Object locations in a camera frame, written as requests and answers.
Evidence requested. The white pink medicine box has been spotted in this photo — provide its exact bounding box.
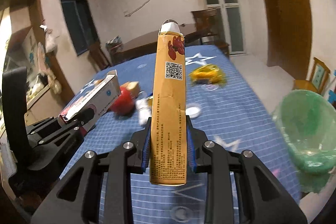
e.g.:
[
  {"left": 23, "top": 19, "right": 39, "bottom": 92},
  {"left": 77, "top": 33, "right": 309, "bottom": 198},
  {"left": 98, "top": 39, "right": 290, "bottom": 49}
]
[{"left": 58, "top": 69, "right": 121, "bottom": 126}]

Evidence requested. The tall orange paper carton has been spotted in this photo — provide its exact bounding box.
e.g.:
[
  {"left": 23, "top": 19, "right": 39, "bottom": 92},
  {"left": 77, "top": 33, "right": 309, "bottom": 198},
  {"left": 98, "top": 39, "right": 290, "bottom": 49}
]
[{"left": 150, "top": 19, "right": 187, "bottom": 186}]

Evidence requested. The green plastic trash bag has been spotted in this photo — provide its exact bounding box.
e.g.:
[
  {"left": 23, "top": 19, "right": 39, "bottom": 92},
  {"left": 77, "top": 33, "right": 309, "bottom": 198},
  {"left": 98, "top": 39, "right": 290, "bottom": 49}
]
[{"left": 272, "top": 90, "right": 335, "bottom": 193}]

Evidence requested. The red apple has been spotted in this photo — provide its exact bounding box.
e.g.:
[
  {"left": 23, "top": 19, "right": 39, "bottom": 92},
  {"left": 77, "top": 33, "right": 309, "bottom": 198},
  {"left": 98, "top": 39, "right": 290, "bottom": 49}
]
[{"left": 109, "top": 87, "right": 135, "bottom": 116}]

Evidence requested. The white face mask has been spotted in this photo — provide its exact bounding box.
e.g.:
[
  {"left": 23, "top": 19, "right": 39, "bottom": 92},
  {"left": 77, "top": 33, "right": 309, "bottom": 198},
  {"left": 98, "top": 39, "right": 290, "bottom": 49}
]
[{"left": 135, "top": 98, "right": 151, "bottom": 126}]

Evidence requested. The tan sponge block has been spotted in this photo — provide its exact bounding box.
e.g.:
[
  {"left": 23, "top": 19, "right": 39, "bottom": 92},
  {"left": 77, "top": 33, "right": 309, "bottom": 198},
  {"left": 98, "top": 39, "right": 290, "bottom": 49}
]
[{"left": 120, "top": 81, "right": 141, "bottom": 98}]

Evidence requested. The dark wooden chair left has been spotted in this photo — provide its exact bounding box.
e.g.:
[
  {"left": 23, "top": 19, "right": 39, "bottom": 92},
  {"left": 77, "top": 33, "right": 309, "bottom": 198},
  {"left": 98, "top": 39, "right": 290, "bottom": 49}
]
[{"left": 88, "top": 42, "right": 112, "bottom": 70}]

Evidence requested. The dark wooden chair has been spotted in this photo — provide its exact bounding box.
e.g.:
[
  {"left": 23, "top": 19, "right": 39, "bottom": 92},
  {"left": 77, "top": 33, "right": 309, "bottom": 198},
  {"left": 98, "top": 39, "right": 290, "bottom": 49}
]
[
  {"left": 189, "top": 8, "right": 230, "bottom": 58},
  {"left": 88, "top": 42, "right": 112, "bottom": 70}
]

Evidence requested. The dark round wooden table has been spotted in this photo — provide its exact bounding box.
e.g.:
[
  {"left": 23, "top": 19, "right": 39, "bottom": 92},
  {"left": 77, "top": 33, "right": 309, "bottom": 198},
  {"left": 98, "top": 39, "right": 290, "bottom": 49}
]
[{"left": 110, "top": 24, "right": 209, "bottom": 65}]

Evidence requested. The dark blue window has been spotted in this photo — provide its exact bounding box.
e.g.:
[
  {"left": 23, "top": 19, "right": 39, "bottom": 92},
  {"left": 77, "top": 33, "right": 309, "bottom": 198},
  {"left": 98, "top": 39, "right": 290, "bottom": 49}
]
[{"left": 60, "top": 0, "right": 98, "bottom": 56}]

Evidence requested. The yellow crumpled plastic wrapper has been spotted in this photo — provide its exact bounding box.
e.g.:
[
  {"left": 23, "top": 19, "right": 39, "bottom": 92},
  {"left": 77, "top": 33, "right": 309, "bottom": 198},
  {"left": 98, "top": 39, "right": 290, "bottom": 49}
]
[{"left": 189, "top": 64, "right": 226, "bottom": 85}]

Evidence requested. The small wooden chair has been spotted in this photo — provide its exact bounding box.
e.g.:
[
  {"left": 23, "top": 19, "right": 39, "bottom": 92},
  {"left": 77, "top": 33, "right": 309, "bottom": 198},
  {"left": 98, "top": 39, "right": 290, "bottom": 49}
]
[{"left": 293, "top": 57, "right": 330, "bottom": 94}]

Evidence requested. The brown wooden door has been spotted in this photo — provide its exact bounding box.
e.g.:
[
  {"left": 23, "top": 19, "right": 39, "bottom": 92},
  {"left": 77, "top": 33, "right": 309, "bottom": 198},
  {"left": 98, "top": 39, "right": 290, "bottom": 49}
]
[{"left": 264, "top": 0, "right": 312, "bottom": 80}]

